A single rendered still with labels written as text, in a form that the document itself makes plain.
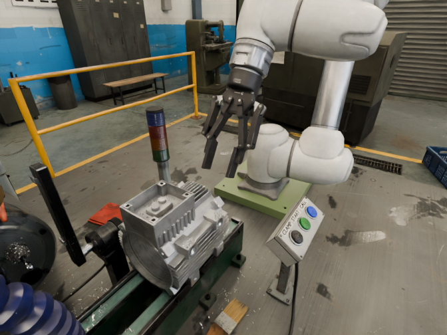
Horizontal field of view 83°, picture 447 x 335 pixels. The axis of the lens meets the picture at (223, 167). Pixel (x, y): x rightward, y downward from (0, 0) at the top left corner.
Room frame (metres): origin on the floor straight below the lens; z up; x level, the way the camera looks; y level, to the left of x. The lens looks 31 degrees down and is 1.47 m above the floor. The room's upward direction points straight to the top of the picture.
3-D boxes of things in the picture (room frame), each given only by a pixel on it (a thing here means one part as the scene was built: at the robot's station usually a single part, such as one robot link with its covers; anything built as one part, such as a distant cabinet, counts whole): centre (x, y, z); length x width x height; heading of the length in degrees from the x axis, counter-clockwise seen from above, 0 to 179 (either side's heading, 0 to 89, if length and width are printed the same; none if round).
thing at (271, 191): (0.94, -0.16, 0.87); 0.22 x 0.18 x 0.06; 58
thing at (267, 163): (0.92, -0.19, 1.00); 0.18 x 0.16 x 0.22; 66
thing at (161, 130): (0.82, 0.23, 1.14); 0.06 x 0.06 x 0.04
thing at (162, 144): (0.82, 0.23, 1.10); 0.06 x 0.06 x 0.04
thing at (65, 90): (4.76, 3.01, 0.30); 0.39 x 0.39 x 0.60
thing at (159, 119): (0.82, 0.23, 1.19); 0.06 x 0.06 x 0.04
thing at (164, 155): (0.82, 0.23, 1.05); 0.06 x 0.06 x 0.04
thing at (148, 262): (0.45, 0.12, 1.02); 0.20 x 0.19 x 0.19; 147
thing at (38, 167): (0.38, 0.33, 1.12); 0.04 x 0.03 x 0.26; 145
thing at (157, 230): (0.42, 0.14, 1.11); 0.12 x 0.11 x 0.07; 147
